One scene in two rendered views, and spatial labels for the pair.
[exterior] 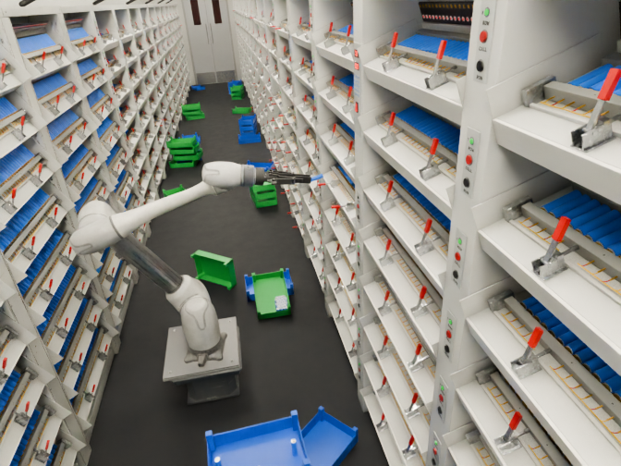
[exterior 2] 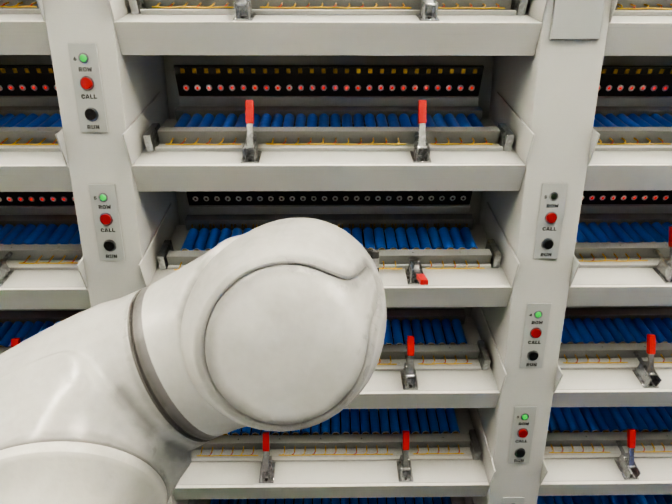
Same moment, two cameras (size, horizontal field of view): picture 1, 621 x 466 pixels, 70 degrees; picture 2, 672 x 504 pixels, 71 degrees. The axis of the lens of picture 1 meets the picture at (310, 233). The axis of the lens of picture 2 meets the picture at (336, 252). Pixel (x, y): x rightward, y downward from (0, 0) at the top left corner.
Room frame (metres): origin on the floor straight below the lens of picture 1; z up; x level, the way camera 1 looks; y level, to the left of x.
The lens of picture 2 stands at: (1.66, 0.59, 1.18)
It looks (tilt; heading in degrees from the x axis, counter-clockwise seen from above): 16 degrees down; 278
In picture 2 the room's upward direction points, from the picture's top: straight up
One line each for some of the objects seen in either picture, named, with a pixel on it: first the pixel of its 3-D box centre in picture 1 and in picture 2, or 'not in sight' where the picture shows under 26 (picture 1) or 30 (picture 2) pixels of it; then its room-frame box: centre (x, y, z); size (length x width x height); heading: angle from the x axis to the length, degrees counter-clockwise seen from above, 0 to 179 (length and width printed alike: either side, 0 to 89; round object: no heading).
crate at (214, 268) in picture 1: (213, 269); not in sight; (2.53, 0.67, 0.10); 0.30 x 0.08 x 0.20; 59
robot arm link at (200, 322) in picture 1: (200, 320); not in sight; (1.64, 0.54, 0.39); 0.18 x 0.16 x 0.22; 21
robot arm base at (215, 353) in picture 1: (204, 346); not in sight; (1.61, 0.54, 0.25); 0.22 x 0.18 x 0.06; 0
